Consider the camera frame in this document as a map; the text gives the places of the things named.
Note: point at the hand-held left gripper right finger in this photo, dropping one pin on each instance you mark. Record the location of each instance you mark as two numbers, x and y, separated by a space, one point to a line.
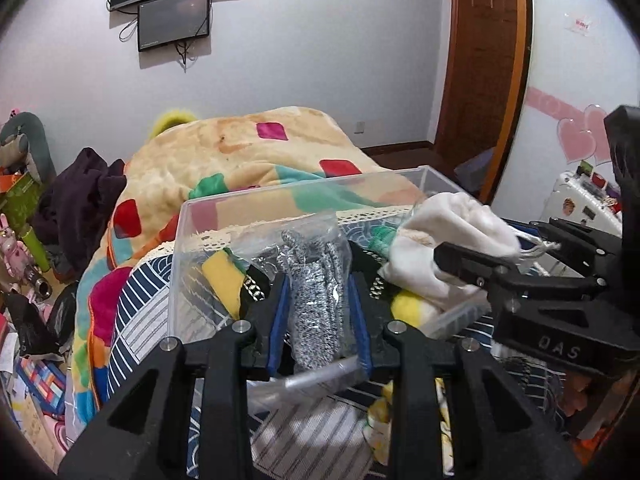
361 310

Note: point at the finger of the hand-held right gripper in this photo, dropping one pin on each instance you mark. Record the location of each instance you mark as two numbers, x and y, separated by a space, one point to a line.
480 267
575 235

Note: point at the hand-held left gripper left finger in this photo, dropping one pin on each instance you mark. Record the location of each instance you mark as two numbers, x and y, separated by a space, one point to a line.
281 312

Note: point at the bagged grey speckled cloth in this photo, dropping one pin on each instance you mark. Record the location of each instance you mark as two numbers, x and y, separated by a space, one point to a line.
312 290

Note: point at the clear plastic storage box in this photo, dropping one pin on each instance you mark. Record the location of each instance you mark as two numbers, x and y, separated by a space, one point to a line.
320 240

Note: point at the person's right hand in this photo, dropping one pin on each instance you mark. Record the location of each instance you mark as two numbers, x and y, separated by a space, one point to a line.
575 392

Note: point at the white sticker-covered suitcase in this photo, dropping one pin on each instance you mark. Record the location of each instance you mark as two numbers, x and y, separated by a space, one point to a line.
582 205

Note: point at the yellow sponge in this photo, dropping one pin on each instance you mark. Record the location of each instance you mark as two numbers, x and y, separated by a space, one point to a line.
225 272

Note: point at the yellow printed cloth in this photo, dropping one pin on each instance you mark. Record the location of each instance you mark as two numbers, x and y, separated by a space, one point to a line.
385 410

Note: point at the navy white striped bedsheet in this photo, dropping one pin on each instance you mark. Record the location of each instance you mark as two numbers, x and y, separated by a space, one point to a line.
165 310

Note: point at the colourful patterned fleece blanket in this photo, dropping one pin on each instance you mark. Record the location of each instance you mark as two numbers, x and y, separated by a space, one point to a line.
225 180

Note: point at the brown wooden door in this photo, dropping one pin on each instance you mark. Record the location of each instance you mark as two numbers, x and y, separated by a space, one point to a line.
482 55

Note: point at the yellow plush toy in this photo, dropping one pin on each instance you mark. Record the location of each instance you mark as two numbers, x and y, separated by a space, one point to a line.
172 119

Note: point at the dark purple clothing heap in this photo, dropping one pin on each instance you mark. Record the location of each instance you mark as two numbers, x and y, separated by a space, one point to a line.
75 205

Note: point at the black plastic bag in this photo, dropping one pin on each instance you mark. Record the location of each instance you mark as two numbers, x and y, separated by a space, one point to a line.
35 317

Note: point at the pink plush rabbit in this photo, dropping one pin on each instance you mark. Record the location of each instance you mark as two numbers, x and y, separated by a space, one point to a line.
12 250

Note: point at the grey plush toy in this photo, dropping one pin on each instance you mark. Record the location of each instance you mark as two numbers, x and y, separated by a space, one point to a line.
25 145

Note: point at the pink heart wall stickers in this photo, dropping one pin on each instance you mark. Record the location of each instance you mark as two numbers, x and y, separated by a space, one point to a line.
580 130

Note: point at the small black wall monitor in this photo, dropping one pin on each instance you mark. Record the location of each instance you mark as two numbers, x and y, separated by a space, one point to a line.
174 19

